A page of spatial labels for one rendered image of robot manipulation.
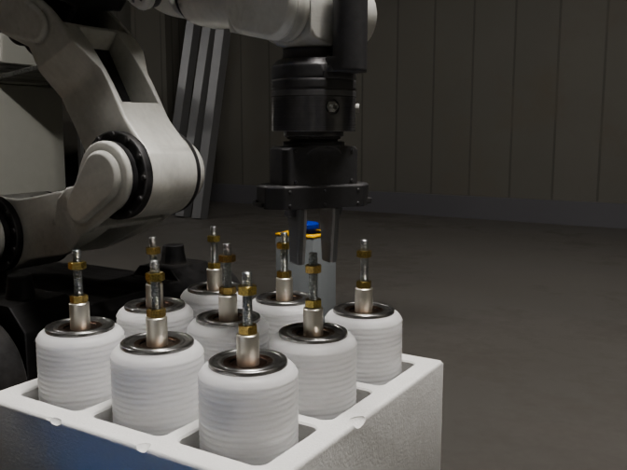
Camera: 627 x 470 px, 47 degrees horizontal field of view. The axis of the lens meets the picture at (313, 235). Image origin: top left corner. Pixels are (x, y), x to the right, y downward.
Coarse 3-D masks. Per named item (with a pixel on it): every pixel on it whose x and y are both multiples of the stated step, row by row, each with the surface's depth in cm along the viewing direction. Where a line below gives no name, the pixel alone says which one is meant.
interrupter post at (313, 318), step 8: (304, 312) 78; (312, 312) 77; (320, 312) 77; (304, 320) 78; (312, 320) 77; (320, 320) 77; (304, 328) 78; (312, 328) 77; (320, 328) 78; (312, 336) 77
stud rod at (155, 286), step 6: (150, 264) 73; (156, 264) 73; (150, 270) 73; (156, 270) 73; (150, 282) 74; (156, 282) 73; (156, 288) 73; (156, 294) 73; (156, 300) 74; (156, 306) 74
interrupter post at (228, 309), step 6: (234, 294) 84; (222, 300) 83; (228, 300) 83; (234, 300) 84; (222, 306) 83; (228, 306) 83; (234, 306) 84; (222, 312) 84; (228, 312) 83; (234, 312) 84; (222, 318) 84; (228, 318) 83; (234, 318) 84
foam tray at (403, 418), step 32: (32, 384) 83; (384, 384) 83; (416, 384) 85; (0, 416) 78; (32, 416) 75; (64, 416) 74; (96, 416) 75; (352, 416) 74; (384, 416) 78; (416, 416) 85; (0, 448) 79; (32, 448) 76; (64, 448) 73; (96, 448) 70; (128, 448) 68; (160, 448) 66; (192, 448) 66; (320, 448) 67; (352, 448) 72; (384, 448) 78; (416, 448) 86
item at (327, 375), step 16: (272, 336) 79; (352, 336) 78; (288, 352) 75; (304, 352) 74; (320, 352) 74; (336, 352) 75; (352, 352) 76; (304, 368) 74; (320, 368) 74; (336, 368) 75; (352, 368) 77; (304, 384) 75; (320, 384) 74; (336, 384) 75; (352, 384) 77; (304, 400) 75; (320, 400) 75; (336, 400) 75; (352, 400) 77; (320, 416) 75; (336, 416) 76
